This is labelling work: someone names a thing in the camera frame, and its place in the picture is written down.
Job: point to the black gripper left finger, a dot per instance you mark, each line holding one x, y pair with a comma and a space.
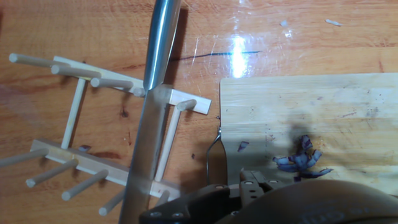
192, 205

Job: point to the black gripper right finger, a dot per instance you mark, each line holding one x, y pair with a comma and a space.
275, 183

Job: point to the light wooden cutting board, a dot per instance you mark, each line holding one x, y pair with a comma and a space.
311, 102

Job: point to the steel cleaver knife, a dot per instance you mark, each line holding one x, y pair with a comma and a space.
161, 40

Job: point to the red onion piece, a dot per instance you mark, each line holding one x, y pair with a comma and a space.
300, 160

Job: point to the brown rounded blurry cover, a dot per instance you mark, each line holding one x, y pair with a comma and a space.
311, 205

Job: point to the tiny red onion bit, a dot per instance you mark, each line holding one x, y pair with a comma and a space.
243, 145

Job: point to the wooden peg dish rack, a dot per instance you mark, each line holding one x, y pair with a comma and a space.
93, 165

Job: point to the small pale onion scrap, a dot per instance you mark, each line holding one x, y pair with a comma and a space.
84, 148

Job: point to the large reddish wooden panel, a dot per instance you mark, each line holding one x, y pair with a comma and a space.
77, 31

